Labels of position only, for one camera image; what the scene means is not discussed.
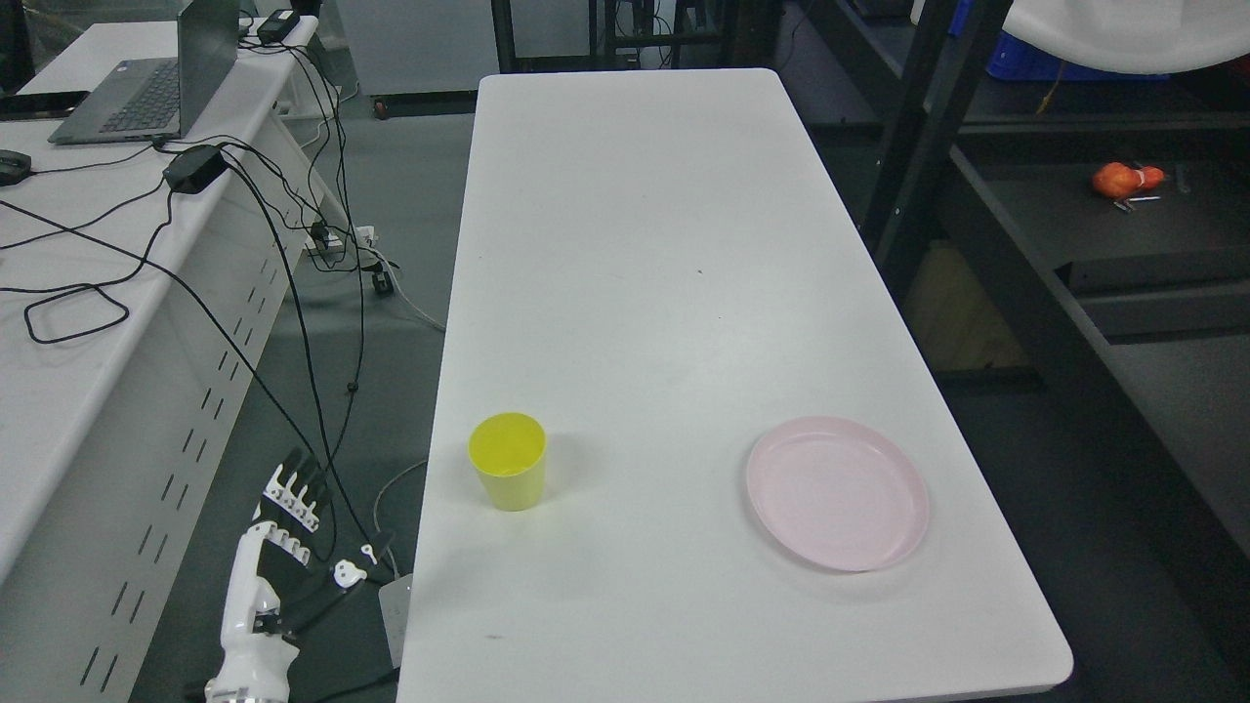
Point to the white power strip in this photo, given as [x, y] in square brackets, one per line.
[326, 241]

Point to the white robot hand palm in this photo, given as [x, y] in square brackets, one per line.
[255, 663]

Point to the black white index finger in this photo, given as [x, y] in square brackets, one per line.
[312, 495]

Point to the black computer mouse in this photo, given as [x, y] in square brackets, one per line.
[14, 167]

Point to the black charger on desk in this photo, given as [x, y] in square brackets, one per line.
[274, 29]

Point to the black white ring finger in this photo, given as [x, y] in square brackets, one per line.
[291, 480]

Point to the black power adapter brick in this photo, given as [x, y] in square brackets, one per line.
[194, 169]

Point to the grey open laptop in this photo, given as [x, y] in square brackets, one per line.
[160, 99]

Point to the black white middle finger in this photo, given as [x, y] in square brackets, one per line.
[307, 469]

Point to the black metal rack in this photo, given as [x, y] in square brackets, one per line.
[1134, 310]

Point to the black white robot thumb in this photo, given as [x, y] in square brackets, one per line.
[330, 587]

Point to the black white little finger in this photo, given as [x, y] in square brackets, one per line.
[271, 505]

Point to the orange toy on shelf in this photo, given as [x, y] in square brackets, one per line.
[1119, 180]

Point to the pink plastic plate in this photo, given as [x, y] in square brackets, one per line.
[837, 494]

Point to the yellow plastic cup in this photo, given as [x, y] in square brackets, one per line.
[508, 451]

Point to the white side desk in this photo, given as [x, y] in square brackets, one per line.
[132, 318]

